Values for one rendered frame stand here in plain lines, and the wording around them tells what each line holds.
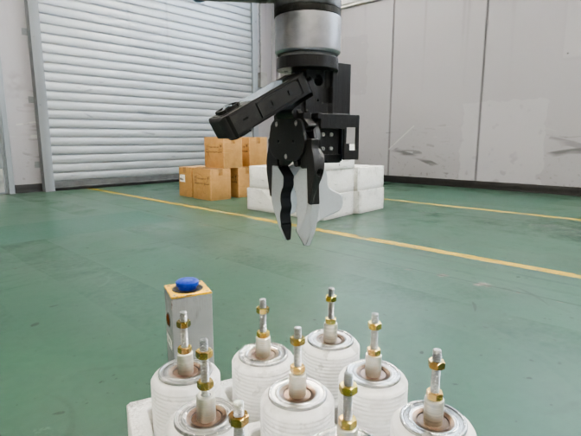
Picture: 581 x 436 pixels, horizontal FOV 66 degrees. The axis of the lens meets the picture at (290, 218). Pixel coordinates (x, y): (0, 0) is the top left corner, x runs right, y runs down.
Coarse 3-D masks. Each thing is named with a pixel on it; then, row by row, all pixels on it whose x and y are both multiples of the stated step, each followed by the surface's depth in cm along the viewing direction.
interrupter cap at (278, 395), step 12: (276, 384) 59; (288, 384) 59; (312, 384) 59; (276, 396) 56; (288, 396) 57; (312, 396) 57; (324, 396) 56; (288, 408) 54; (300, 408) 54; (312, 408) 54
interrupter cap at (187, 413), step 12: (180, 408) 54; (192, 408) 54; (216, 408) 54; (228, 408) 54; (180, 420) 52; (192, 420) 52; (216, 420) 52; (180, 432) 50; (192, 432) 50; (204, 432) 50; (216, 432) 49
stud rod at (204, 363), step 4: (200, 340) 51; (204, 340) 51; (200, 344) 51; (204, 344) 51; (200, 348) 51; (204, 348) 51; (200, 360) 51; (204, 360) 51; (204, 364) 51; (208, 364) 52; (204, 368) 51; (208, 368) 51; (204, 372) 51; (208, 372) 52; (204, 376) 51; (208, 376) 52; (204, 380) 51; (208, 380) 52; (204, 392) 52; (208, 392) 52; (204, 396) 52
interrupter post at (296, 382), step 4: (304, 372) 57; (292, 376) 56; (296, 376) 56; (300, 376) 56; (304, 376) 56; (292, 380) 56; (296, 380) 56; (300, 380) 56; (304, 380) 57; (292, 384) 56; (296, 384) 56; (300, 384) 56; (304, 384) 57; (292, 388) 56; (296, 388) 56; (300, 388) 56; (304, 388) 57; (292, 392) 56; (296, 392) 56; (300, 392) 56; (304, 392) 57; (292, 396) 57; (296, 396) 56; (300, 396) 56; (304, 396) 57
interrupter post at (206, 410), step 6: (210, 390) 53; (198, 396) 52; (210, 396) 52; (198, 402) 51; (204, 402) 51; (210, 402) 51; (198, 408) 52; (204, 408) 51; (210, 408) 51; (198, 414) 52; (204, 414) 51; (210, 414) 52; (198, 420) 52; (204, 420) 51; (210, 420) 52
